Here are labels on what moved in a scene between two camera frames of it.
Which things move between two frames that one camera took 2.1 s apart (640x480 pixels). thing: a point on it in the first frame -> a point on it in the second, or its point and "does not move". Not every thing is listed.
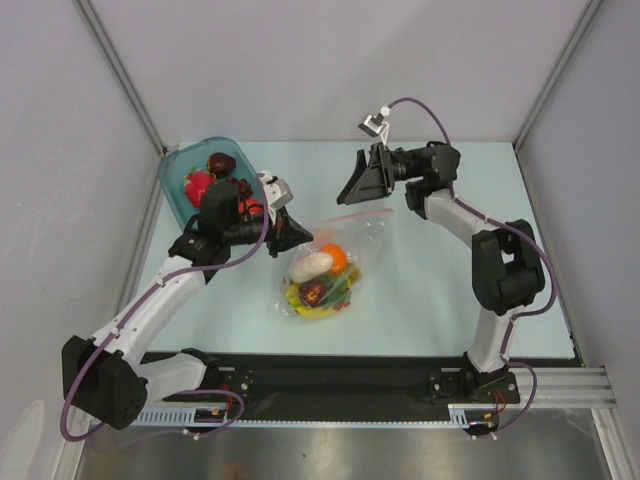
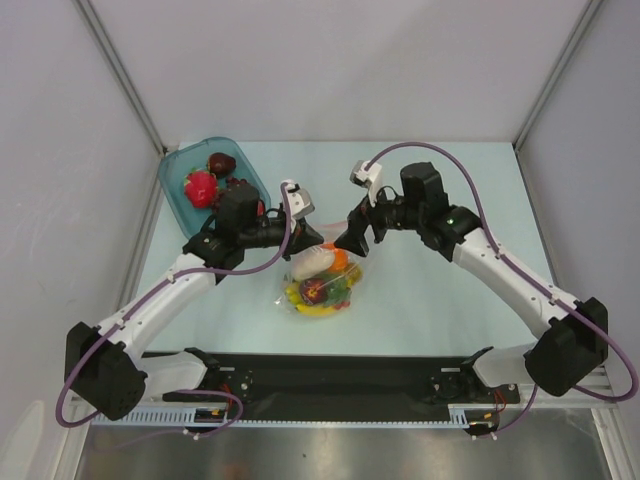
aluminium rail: [565, 388] does not move
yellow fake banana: [293, 297] does not move
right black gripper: [380, 170] -> [370, 226]
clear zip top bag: [321, 277] does not move
